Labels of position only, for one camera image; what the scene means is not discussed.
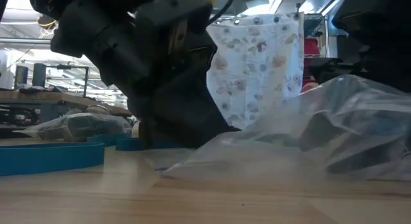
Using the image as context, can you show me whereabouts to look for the bag of black bands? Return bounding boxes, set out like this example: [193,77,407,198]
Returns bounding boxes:
[65,114,129,142]

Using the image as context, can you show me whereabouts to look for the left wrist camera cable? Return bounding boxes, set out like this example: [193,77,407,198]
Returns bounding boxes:
[205,0,238,26]

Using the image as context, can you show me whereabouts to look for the red plastic bin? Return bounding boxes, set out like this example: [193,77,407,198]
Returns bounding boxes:
[303,37,321,89]

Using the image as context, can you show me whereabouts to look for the wide blue rubber band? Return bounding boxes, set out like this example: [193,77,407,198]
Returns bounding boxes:
[86,133,186,151]
[0,141,106,177]

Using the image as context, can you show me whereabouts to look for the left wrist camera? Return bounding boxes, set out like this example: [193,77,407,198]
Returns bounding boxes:
[136,0,214,58]

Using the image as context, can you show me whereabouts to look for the white floral cloth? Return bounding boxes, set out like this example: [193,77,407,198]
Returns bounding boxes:
[205,12,305,130]

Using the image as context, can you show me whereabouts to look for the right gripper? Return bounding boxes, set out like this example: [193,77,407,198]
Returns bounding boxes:
[332,0,411,93]

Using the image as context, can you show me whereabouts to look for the bicycle wheel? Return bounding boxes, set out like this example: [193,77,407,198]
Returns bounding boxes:
[0,105,41,128]

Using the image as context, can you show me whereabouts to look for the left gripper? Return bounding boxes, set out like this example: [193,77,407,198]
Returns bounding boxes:
[96,21,241,150]

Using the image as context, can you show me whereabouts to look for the clear plastic zip bag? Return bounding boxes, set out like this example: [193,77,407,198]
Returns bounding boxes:
[160,74,411,183]
[13,112,133,143]

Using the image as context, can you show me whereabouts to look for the black computer monitor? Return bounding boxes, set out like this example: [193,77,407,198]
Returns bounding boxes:
[31,62,48,88]
[14,65,29,89]

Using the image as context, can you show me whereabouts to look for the black ceiling-mounted device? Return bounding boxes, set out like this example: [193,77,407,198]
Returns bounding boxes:
[36,13,58,38]

